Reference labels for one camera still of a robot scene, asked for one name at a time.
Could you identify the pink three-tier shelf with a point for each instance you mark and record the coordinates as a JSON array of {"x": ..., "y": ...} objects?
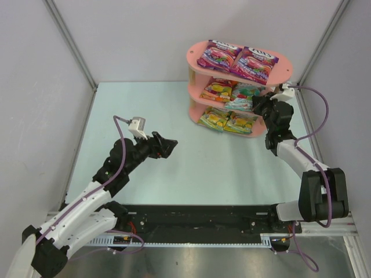
[{"x": 200, "y": 76}]

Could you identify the teal mint blossom candy bag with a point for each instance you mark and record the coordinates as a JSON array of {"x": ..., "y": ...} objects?
[{"x": 241, "y": 98}]

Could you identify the green spring tea candy bag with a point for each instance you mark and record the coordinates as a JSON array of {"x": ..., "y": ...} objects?
[{"x": 240, "y": 123}]

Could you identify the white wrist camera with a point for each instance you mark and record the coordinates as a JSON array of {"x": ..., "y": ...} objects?
[
  {"x": 283, "y": 92},
  {"x": 136, "y": 127}
]

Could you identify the white slotted cable duct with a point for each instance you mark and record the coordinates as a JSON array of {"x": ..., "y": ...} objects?
[{"x": 254, "y": 241}]

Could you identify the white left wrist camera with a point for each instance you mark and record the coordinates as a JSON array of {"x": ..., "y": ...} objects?
[{"x": 136, "y": 127}]

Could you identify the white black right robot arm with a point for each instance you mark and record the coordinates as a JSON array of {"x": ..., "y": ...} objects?
[{"x": 323, "y": 190}]

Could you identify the aluminium corner frame post right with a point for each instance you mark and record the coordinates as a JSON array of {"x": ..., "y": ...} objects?
[{"x": 330, "y": 28}]

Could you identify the purple berries candy bag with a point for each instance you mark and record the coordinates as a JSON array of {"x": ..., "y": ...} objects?
[
  {"x": 218, "y": 56},
  {"x": 254, "y": 65}
]

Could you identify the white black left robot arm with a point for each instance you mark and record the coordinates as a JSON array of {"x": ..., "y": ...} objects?
[{"x": 47, "y": 249}]

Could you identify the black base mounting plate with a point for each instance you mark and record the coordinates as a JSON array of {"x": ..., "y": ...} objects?
[{"x": 250, "y": 219}]

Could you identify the aluminium corner frame post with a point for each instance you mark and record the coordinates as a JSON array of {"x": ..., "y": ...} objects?
[
  {"x": 330, "y": 28},
  {"x": 70, "y": 41}
]

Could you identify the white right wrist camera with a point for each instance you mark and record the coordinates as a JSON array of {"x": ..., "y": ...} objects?
[{"x": 283, "y": 92}]

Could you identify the aluminium corner frame post left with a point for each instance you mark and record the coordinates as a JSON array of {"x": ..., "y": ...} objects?
[{"x": 70, "y": 41}]

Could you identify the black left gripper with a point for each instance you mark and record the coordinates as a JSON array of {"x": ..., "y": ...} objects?
[{"x": 158, "y": 143}]

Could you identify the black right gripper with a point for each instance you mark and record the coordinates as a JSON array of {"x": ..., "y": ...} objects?
[{"x": 263, "y": 105}]

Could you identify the orange fruits candy bag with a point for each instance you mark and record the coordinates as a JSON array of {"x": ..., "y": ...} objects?
[{"x": 218, "y": 89}]

